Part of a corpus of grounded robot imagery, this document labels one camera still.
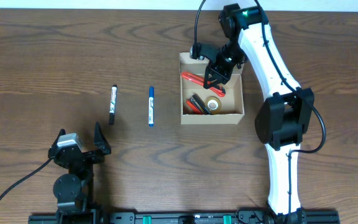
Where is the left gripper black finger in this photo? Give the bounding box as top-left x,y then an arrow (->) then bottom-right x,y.
94,122 -> 111,155
52,129 -> 66,148

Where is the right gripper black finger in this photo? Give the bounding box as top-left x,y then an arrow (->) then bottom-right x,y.
208,77 -> 228,90
203,70 -> 211,89

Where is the orange utility knife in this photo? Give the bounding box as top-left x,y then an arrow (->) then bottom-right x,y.
180,71 -> 226,97

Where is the yellow clear tape roll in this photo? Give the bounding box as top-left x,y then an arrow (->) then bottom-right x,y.
206,96 -> 222,114

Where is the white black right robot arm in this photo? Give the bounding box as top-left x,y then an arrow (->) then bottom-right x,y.
191,4 -> 317,221

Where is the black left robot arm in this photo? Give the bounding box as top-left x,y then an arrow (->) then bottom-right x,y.
48,123 -> 111,223

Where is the brown cardboard box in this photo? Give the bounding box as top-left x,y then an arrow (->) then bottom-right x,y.
180,68 -> 245,124

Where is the red black utility knife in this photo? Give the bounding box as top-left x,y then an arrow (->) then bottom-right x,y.
186,94 -> 212,115

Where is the black cap whiteboard marker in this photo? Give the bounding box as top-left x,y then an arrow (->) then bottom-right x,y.
109,85 -> 117,125

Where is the blue whiteboard marker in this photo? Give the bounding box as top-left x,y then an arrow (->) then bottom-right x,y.
148,86 -> 154,127

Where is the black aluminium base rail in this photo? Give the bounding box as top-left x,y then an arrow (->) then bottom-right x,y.
28,209 -> 340,224

